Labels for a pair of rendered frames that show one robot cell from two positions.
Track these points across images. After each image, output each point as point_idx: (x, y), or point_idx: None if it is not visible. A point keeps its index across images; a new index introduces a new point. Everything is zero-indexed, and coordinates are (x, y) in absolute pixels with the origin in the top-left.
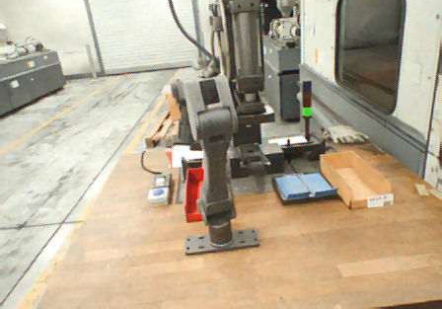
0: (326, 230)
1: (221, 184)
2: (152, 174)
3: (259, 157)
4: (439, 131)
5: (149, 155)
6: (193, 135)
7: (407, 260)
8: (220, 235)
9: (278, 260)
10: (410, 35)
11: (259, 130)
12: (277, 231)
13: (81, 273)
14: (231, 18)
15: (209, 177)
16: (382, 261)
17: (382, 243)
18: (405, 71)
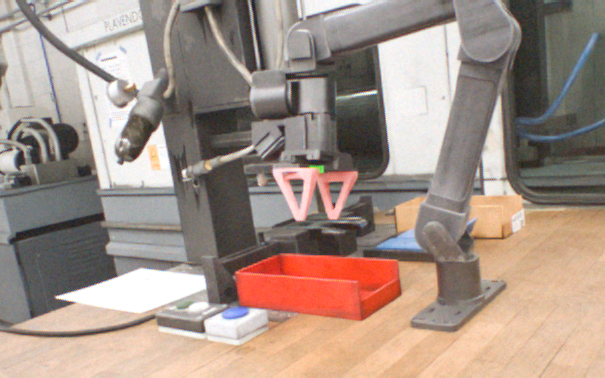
0: (526, 254)
1: (478, 168)
2: (122, 330)
3: (330, 226)
4: (496, 145)
5: (34, 326)
6: (486, 53)
7: None
8: (478, 275)
9: (552, 282)
10: (394, 55)
11: (252, 218)
12: (489, 273)
13: None
14: None
15: (478, 148)
16: None
17: (585, 239)
18: (396, 105)
